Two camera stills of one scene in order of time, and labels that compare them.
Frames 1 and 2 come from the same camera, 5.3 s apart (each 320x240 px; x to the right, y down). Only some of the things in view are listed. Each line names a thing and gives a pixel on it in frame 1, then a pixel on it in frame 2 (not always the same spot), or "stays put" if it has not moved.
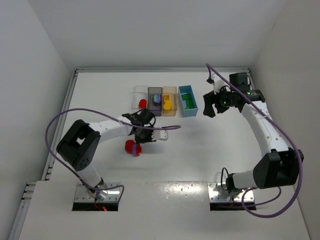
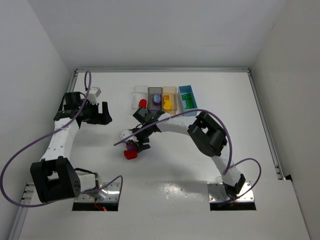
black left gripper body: [141, 135] -> [99, 113]
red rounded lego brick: [142, 103] stays put
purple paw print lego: [157, 99] stays put
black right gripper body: [216, 102] -> [139, 142]
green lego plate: [186, 96] stays put
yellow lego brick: [168, 105] stays put
